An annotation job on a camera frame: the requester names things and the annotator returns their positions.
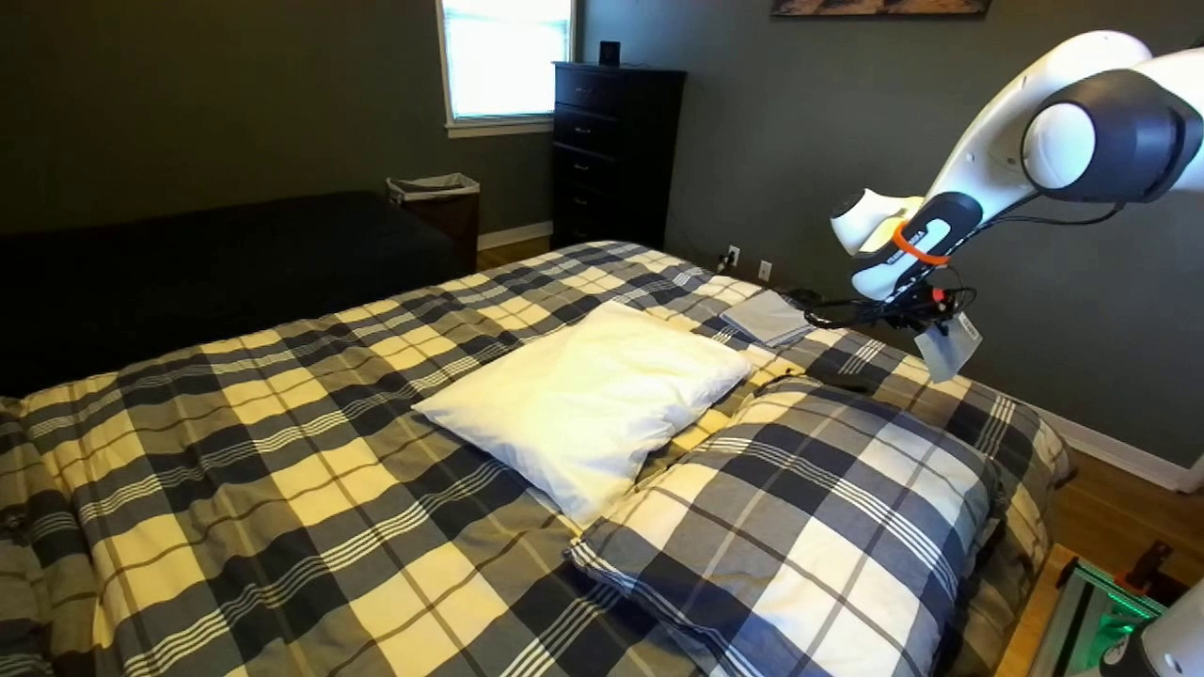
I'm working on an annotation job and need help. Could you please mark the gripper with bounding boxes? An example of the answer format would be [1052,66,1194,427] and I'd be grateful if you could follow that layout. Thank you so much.
[804,282,976,333]

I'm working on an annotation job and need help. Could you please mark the grey book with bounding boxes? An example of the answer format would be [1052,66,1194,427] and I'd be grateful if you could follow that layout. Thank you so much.
[720,290,817,349]

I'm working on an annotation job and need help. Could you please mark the plaid pillow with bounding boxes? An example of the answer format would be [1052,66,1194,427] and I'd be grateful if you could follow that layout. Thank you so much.
[564,374,1006,677]

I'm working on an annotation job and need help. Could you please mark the white pillow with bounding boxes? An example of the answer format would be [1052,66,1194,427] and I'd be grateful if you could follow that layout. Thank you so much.
[412,301,755,527]

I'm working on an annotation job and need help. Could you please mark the bed with plaid comforter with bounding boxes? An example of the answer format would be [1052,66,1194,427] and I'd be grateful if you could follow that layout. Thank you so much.
[0,240,1078,677]

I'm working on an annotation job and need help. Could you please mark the white paper tag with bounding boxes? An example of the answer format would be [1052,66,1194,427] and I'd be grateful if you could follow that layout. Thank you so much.
[914,313,984,384]

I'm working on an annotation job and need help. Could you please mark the black dresser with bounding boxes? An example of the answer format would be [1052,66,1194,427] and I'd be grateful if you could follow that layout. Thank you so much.
[550,61,688,253]

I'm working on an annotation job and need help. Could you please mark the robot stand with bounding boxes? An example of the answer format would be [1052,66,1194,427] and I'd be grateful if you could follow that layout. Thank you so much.
[995,541,1204,677]

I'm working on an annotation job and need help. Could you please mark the dark laundry hamper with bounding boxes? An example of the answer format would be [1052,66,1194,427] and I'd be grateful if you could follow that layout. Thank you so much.
[386,172,482,276]

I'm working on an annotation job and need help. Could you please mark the window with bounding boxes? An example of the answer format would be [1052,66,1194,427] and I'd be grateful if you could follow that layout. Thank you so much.
[436,0,578,139]

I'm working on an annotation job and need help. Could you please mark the black futon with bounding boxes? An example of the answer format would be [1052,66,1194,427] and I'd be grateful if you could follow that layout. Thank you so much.
[0,191,471,398]

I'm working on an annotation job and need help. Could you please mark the framed wall picture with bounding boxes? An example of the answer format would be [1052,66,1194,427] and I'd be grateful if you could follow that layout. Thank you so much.
[771,0,993,19]

